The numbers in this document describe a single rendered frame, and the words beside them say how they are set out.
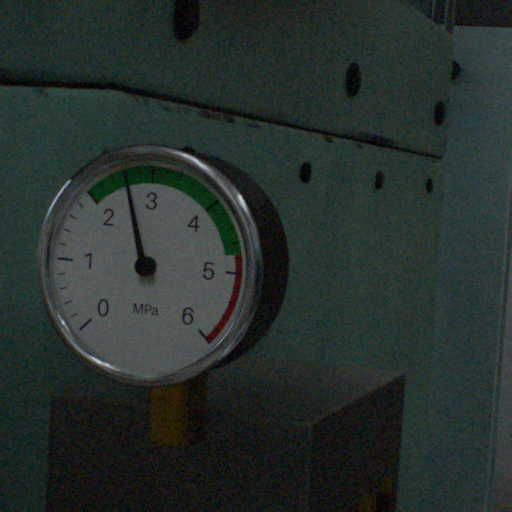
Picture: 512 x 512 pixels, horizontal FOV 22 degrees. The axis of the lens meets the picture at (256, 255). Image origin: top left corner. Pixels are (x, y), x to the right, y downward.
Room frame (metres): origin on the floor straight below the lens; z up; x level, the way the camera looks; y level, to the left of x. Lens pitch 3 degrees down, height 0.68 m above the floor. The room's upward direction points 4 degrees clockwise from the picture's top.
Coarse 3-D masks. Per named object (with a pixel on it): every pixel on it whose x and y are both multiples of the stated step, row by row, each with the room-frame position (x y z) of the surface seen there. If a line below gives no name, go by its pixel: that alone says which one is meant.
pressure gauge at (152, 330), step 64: (64, 192) 0.34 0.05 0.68; (192, 192) 0.34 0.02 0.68; (256, 192) 0.35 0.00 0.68; (64, 256) 0.35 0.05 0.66; (128, 256) 0.34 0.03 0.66; (192, 256) 0.34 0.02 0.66; (256, 256) 0.33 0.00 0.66; (64, 320) 0.35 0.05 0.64; (128, 320) 0.34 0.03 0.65; (192, 320) 0.34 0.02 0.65; (256, 320) 0.34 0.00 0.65; (128, 384) 0.34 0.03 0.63; (192, 384) 0.36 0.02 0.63
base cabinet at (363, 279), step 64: (0, 128) 0.42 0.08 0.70; (64, 128) 0.42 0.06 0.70; (128, 128) 0.42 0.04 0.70; (192, 128) 0.47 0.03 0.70; (256, 128) 0.54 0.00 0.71; (0, 192) 0.42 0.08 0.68; (320, 192) 0.64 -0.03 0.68; (384, 192) 0.77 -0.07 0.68; (0, 256) 0.42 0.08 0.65; (320, 256) 0.65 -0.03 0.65; (384, 256) 0.78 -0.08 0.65; (0, 320) 0.42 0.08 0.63; (320, 320) 0.66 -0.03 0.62; (384, 320) 0.80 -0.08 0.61; (0, 384) 0.42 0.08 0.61; (64, 384) 0.42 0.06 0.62; (0, 448) 0.42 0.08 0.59
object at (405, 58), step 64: (0, 0) 0.42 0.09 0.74; (64, 0) 0.42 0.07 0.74; (128, 0) 0.42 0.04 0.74; (192, 0) 0.46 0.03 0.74; (256, 0) 0.53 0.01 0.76; (320, 0) 0.62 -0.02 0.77; (384, 0) 0.74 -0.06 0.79; (0, 64) 0.42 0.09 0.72; (64, 64) 0.42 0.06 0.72; (128, 64) 0.42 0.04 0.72; (192, 64) 0.47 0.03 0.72; (256, 64) 0.54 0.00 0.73; (320, 64) 0.63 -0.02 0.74; (384, 64) 0.75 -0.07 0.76; (448, 64) 0.94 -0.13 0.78; (320, 128) 0.64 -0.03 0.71; (384, 128) 0.76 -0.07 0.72
